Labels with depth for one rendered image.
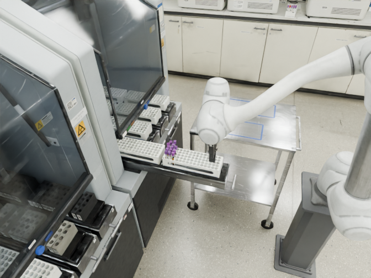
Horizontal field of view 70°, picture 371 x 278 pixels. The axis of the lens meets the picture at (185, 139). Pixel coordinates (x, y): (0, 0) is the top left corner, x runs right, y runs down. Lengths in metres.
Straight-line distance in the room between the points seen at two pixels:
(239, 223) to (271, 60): 2.08
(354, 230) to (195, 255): 1.11
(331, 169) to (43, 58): 1.23
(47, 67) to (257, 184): 1.57
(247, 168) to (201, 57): 1.92
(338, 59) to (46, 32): 0.99
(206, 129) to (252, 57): 2.65
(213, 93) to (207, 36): 2.51
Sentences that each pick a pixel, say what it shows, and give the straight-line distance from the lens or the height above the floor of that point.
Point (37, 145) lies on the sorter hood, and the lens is 0.92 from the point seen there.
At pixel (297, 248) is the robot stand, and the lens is 1.85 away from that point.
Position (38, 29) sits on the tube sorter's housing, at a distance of 1.11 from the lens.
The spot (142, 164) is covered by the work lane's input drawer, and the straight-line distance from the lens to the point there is 1.42.
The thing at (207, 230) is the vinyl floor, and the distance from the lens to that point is 2.10.
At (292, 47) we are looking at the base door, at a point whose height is 0.57.
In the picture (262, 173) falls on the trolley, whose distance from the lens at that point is 2.12.
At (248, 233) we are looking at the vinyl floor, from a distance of 2.13.
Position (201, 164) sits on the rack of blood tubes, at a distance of 1.32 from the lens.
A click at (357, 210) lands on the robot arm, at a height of 0.95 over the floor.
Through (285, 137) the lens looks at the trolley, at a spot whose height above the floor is 0.82.
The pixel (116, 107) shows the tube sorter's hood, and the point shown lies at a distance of 1.27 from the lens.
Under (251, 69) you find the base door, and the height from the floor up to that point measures 0.25.
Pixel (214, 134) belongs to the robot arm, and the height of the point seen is 1.25.
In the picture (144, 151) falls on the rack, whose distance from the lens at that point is 1.40.
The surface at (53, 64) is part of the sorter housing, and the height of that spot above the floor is 1.45.
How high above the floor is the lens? 1.83
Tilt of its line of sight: 41 degrees down
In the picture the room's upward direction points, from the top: 2 degrees counter-clockwise
